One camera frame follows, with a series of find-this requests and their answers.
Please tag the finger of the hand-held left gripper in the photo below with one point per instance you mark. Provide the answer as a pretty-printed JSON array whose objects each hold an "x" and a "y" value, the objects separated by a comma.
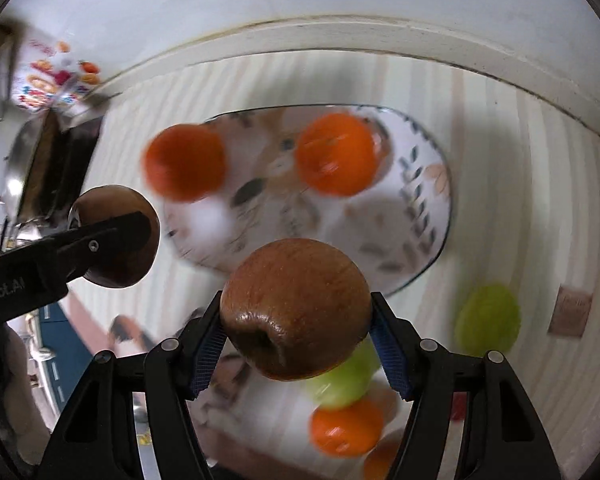
[{"x": 105, "y": 245}]

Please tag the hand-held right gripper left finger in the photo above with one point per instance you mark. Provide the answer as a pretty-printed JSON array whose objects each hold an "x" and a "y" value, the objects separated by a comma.
[{"x": 207, "y": 345}]

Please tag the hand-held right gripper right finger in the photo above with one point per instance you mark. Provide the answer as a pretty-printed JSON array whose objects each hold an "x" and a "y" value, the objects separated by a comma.
[{"x": 390, "y": 355}]

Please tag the small red apple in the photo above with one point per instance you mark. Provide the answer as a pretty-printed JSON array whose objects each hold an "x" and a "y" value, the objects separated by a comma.
[{"x": 107, "y": 199}]

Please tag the green apple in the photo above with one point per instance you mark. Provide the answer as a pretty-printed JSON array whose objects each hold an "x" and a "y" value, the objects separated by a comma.
[
  {"x": 487, "y": 319},
  {"x": 340, "y": 385}
]

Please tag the large red apple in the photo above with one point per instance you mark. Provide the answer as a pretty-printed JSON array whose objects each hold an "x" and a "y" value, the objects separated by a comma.
[{"x": 290, "y": 300}]

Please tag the dark orange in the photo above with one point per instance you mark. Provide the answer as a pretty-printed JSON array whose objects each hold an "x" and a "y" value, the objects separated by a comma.
[{"x": 380, "y": 460}]

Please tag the large orange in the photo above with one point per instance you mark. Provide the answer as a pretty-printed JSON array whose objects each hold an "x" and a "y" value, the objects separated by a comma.
[{"x": 185, "y": 162}]

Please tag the patterned oval ceramic plate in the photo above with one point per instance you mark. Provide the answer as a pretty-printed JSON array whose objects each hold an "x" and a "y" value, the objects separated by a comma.
[{"x": 380, "y": 220}]

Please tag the cat-shaped coaster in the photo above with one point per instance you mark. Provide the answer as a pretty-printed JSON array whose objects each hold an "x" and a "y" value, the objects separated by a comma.
[{"x": 127, "y": 330}]

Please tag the steel wok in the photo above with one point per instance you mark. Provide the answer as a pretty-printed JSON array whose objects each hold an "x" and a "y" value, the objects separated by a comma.
[{"x": 20, "y": 160}]

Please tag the striped table mat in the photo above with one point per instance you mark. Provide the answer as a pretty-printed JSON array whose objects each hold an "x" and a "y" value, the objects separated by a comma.
[{"x": 505, "y": 185}]

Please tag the colourful wall sticker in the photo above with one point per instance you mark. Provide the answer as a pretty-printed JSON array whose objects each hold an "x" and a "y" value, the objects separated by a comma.
[{"x": 45, "y": 80}]

